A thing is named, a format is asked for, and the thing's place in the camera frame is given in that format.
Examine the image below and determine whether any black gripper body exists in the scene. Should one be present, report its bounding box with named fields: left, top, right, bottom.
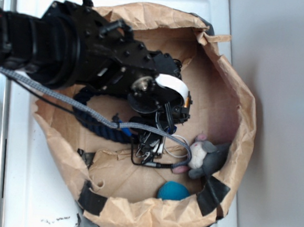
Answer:
left=128, top=51, right=192, bottom=169

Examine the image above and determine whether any dark blue twisted rope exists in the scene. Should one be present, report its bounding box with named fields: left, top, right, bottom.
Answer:
left=69, top=84, right=140, bottom=145

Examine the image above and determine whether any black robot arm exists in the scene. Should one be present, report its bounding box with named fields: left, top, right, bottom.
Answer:
left=0, top=0, right=192, bottom=169

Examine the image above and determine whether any white rubber band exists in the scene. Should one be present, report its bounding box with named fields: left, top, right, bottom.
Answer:
left=163, top=134, right=191, bottom=159

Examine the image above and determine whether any grey plush mouse toy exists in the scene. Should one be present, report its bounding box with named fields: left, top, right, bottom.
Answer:
left=171, top=133, right=231, bottom=179

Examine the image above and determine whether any brown paper bag bin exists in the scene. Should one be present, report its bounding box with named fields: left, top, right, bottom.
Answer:
left=32, top=2, right=256, bottom=227

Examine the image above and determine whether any blue felt ball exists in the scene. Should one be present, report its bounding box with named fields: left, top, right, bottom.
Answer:
left=156, top=181, right=191, bottom=201

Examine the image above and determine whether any white plastic bin lid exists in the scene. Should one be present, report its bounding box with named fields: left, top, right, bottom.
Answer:
left=3, top=0, right=230, bottom=227

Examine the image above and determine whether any white ribbon cable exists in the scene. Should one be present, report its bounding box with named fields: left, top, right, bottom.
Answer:
left=153, top=73, right=191, bottom=101

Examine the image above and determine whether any grey braided cable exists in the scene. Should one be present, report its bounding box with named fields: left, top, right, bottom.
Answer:
left=0, top=66, right=198, bottom=173

